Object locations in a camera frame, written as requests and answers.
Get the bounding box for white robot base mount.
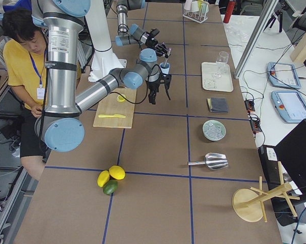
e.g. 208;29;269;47
86;0;127;82

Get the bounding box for yellow plastic knife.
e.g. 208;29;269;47
98;114;126;118

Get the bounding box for red bottle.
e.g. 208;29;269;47
223;0;236;23

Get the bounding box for light blue paper cup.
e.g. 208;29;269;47
159;63;170;75

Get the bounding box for lower teach pendant tablet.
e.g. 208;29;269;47
271;91;306;124

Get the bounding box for aluminium frame post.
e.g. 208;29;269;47
234;0;279;79

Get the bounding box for upper teach pendant tablet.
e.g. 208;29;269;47
266;62;301;89

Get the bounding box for green lime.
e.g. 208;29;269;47
103;179;118;195

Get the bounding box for black monitor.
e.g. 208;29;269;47
274;119;306;195

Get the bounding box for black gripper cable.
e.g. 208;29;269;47
112;63;166;104

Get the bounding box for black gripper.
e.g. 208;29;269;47
145;29;168;57
147;73;172;104

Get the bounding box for grey folded cloth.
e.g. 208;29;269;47
207;97;229;113

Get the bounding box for steel ice scoop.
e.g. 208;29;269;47
188;152;229;171

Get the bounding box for steel muddler black tip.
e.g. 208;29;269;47
162;48;172;68

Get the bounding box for teach pendant tablet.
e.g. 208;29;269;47
271;91;306;124
266;62;301;89

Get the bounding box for cream bear serving tray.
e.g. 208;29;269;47
201;62;234;93

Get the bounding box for round wooden stand base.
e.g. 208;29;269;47
232;161;300;222

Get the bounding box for clear wine glass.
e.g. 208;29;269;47
214;51;229;78

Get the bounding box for white wire cup rack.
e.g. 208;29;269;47
182;0;209;23

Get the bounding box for person in yellow shirt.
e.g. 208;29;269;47
2;9;82;181

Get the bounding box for whole yellow lemons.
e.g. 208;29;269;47
97;165;126;188

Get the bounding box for green bowl of ice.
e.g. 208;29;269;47
202;120;226;141

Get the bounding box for wooden cutting board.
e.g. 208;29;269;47
93;88;136;129

